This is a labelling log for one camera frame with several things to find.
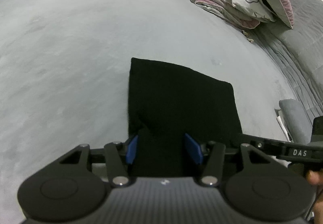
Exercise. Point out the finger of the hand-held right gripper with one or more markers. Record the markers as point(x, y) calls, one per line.
point(262, 143)

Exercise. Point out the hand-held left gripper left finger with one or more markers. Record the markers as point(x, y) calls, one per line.
point(131, 149)

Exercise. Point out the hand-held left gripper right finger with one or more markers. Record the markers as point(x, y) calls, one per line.
point(193, 148)

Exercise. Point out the black trousers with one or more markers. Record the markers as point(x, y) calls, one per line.
point(176, 100)

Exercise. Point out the person's right hand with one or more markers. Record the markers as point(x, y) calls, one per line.
point(314, 178)

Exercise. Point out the folded grey cloth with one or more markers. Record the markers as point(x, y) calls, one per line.
point(295, 118)

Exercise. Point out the beige knotted tassel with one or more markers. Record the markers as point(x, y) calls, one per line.
point(248, 37)

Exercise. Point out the grey quilted headboard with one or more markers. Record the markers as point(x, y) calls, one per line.
point(302, 37)

